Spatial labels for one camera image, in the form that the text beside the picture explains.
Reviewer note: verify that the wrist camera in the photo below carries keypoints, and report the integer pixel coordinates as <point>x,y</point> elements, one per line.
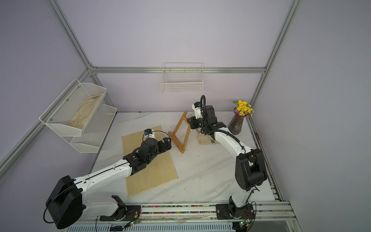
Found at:
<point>197,107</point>
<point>149,133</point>

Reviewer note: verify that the yellow flowers bouquet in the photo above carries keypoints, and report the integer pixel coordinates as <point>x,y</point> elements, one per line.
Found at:
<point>243,109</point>

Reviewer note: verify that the white mesh wall shelf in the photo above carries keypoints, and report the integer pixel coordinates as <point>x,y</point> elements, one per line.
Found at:
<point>90,138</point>

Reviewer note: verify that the beige cloth in shelf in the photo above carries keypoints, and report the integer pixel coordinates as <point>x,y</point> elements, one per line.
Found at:
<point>80,118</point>

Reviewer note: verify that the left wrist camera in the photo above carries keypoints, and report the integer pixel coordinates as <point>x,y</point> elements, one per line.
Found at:
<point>149,133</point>

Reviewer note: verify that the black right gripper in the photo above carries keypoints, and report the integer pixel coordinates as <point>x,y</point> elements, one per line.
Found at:
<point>194,124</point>

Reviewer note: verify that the small wooden easel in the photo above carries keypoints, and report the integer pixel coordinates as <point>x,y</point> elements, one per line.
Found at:
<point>181,132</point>

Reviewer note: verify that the white wire wall basket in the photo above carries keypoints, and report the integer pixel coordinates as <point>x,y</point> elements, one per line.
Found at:
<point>180,77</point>

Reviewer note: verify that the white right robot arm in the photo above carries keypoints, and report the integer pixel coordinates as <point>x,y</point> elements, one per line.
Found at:
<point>250,168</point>

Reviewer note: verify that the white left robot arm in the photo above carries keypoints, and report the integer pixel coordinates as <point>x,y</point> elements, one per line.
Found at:
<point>71,200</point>

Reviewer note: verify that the aluminium frame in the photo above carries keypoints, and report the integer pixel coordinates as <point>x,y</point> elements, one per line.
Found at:
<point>16,154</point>

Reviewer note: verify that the beige gardening glove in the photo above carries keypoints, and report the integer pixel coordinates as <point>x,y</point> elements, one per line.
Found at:
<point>206,139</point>

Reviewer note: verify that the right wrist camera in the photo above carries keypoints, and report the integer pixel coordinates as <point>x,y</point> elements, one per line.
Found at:
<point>197,107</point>

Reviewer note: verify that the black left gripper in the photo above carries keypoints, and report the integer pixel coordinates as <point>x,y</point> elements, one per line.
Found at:
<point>168,145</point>

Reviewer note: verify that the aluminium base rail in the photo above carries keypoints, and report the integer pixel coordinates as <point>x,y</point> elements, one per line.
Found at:
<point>207,217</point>

